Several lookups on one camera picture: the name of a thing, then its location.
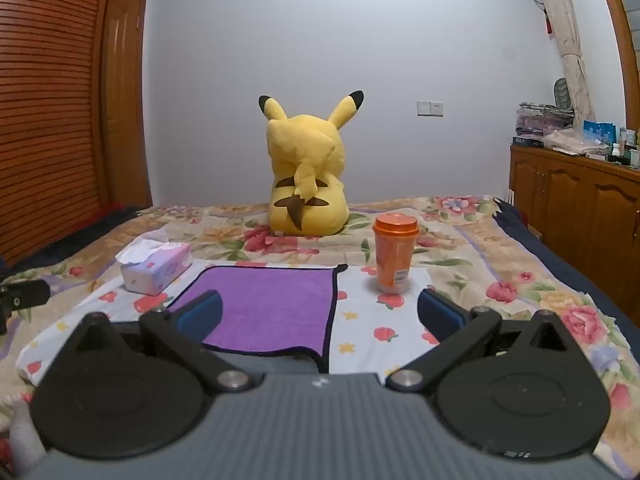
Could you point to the wooden cabinet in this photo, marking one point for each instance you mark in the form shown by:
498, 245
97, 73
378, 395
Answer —
575, 210

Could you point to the wooden window frame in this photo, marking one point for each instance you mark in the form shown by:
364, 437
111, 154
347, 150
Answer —
622, 25

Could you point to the purple towel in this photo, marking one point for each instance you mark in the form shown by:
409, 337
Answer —
270, 305

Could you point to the beige patterned curtain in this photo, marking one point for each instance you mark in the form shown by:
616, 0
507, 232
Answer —
570, 35

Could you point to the navy bed sheet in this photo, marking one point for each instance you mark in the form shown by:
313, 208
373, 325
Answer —
550, 255

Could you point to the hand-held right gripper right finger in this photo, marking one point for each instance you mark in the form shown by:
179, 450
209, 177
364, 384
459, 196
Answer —
441, 311

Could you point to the blue box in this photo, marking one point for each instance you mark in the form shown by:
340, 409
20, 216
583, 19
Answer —
599, 132

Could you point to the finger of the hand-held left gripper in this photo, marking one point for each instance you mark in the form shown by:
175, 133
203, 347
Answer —
25, 294

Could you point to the white fruit-print cloth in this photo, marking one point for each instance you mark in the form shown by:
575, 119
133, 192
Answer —
360, 320

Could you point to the small red wall item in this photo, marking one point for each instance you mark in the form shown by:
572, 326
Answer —
548, 25

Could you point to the group of small bottles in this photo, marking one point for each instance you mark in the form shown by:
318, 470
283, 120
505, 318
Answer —
627, 150

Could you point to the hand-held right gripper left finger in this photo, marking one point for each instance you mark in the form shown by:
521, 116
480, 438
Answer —
200, 314

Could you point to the yellow plush toy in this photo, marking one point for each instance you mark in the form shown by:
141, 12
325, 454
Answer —
305, 160

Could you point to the slatted wooden wardrobe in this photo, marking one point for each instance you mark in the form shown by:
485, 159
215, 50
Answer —
45, 110

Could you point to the orange lidded cup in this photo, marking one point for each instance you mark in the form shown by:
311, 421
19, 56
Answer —
395, 255

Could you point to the pink folded cloth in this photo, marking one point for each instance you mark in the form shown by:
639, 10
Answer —
570, 141

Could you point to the white fuzzy cloth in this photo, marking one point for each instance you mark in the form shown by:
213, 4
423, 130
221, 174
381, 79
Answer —
22, 440

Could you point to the floral blanket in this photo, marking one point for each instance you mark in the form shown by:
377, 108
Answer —
475, 255

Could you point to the pastel tissue box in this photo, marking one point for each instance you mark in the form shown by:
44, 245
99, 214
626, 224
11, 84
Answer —
160, 270

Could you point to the stack of folded fabrics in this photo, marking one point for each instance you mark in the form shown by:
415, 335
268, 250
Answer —
537, 120

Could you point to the wooden door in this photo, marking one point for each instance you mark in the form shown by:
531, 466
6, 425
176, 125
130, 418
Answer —
125, 110

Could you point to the white wall switch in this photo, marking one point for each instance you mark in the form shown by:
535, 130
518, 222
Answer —
429, 108

